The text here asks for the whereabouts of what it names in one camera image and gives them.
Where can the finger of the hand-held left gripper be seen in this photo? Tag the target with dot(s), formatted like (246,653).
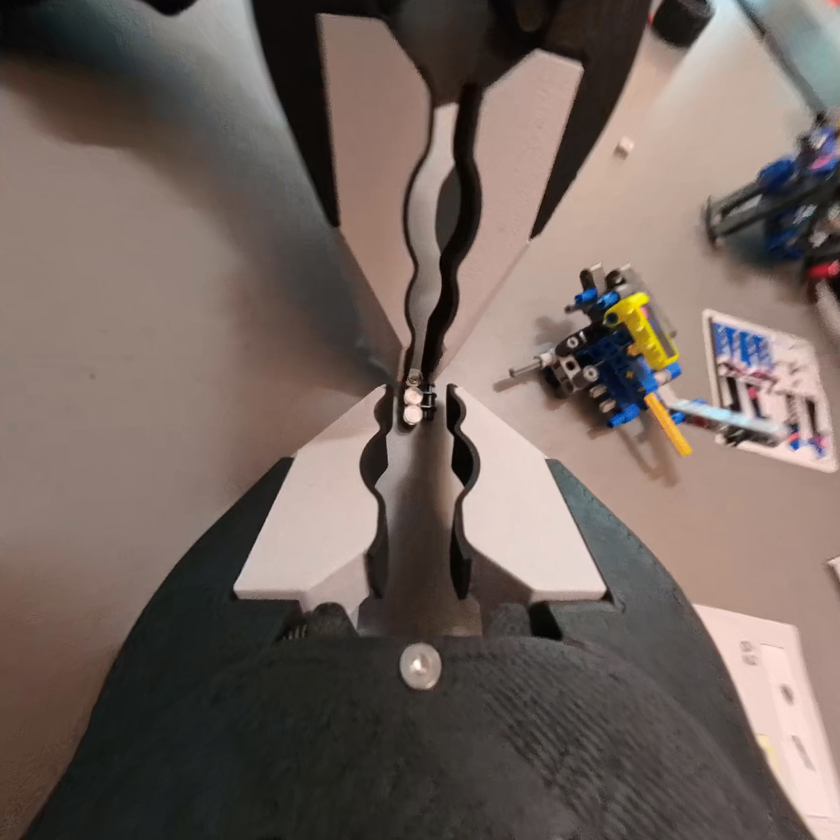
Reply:
(518,151)
(367,164)

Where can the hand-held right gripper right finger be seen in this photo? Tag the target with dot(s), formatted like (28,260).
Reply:
(525,525)

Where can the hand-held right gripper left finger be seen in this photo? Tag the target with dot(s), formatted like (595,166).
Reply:
(308,525)

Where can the small grey lego connector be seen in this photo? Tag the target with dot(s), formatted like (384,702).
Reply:
(415,401)

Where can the small blue yellow lego assembly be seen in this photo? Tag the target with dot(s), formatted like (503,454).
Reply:
(610,354)

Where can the small white lego piece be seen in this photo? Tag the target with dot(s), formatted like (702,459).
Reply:
(624,148)

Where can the black lego tyre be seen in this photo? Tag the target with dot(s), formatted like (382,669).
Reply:
(690,16)

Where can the pale grey lego beam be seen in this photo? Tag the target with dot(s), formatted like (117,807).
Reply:
(728,420)

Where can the large blue black lego assembly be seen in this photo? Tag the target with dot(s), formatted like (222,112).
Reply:
(787,197)

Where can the lego sticker sheet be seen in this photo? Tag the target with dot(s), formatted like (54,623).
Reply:
(781,374)

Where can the white instruction booklet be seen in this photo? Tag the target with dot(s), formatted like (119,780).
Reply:
(774,709)

